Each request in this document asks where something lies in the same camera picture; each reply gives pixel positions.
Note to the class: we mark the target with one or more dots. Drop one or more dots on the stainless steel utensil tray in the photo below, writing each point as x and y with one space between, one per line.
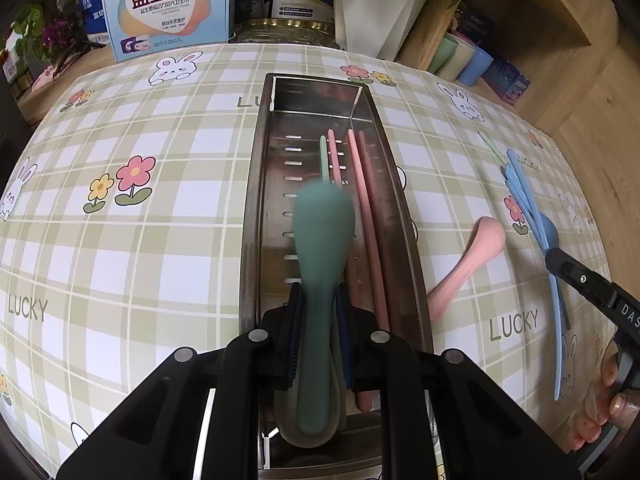
280 160

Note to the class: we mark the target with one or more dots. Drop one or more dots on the green checkered tablecloth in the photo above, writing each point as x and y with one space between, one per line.
150 260

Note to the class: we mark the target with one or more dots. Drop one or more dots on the potted plant in white pot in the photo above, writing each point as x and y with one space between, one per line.
375 10

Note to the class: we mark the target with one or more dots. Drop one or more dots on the wooden shelf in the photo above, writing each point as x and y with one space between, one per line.
525 0

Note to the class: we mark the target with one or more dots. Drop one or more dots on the person's right hand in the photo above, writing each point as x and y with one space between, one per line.
597 400

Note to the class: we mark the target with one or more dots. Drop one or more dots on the green chopstick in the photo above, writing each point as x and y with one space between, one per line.
323 157
492 147

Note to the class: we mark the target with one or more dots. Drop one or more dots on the gold metal tray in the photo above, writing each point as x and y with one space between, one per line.
285 32

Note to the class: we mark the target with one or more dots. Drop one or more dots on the purple flower plant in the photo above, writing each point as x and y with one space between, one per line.
50 35

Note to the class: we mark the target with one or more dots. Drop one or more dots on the beige cup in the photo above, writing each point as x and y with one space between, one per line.
457 65

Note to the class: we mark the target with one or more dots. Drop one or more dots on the purple blue box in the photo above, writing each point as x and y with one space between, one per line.
507 80

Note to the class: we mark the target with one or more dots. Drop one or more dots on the green spoon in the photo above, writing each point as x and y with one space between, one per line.
320 285

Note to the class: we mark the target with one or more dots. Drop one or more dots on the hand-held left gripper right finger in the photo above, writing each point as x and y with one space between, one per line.
345 345

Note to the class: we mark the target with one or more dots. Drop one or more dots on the pale blue carton box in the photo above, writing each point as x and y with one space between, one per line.
170 5

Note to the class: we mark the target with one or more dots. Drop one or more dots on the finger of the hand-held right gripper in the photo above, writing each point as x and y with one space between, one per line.
575 272

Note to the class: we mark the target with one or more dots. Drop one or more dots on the blue white box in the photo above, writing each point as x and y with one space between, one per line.
95 15

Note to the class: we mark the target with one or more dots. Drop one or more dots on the pink chopstick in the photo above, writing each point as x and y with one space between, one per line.
334 155
356 185
375 240

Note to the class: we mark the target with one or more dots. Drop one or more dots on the blue cup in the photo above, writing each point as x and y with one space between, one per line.
477 67

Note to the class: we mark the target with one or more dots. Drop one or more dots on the pink spoon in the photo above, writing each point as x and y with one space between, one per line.
467 260

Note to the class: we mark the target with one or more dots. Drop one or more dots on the dark blue flat box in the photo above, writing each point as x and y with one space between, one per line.
475 25

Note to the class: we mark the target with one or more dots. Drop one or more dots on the green cup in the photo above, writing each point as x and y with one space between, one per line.
440 55

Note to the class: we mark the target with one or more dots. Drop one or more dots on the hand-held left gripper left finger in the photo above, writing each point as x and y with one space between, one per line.
292 340

